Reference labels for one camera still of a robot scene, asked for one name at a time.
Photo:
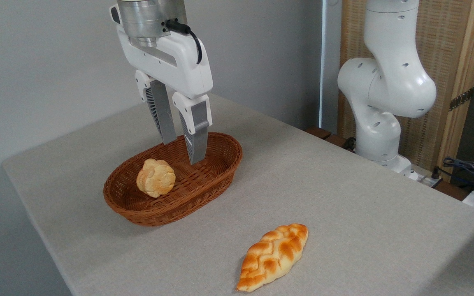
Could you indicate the round pale bread roll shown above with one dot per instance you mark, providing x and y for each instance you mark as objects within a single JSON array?
[{"x": 156, "y": 178}]

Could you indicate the braided golden bread loaf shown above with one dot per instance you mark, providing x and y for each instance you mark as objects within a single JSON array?
[{"x": 272, "y": 257}]

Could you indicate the wooden woven folding screen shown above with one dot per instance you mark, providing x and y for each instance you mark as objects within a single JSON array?
[{"x": 447, "y": 41}]

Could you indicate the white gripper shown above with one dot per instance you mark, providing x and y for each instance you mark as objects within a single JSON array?
[{"x": 179, "y": 61}]

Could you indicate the brown wooden block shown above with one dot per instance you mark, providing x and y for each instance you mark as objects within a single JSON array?
[
  {"x": 318, "y": 132},
  {"x": 338, "y": 141}
]

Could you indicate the brown oval wicker basket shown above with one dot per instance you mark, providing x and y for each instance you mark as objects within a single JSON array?
[{"x": 204, "y": 181}]

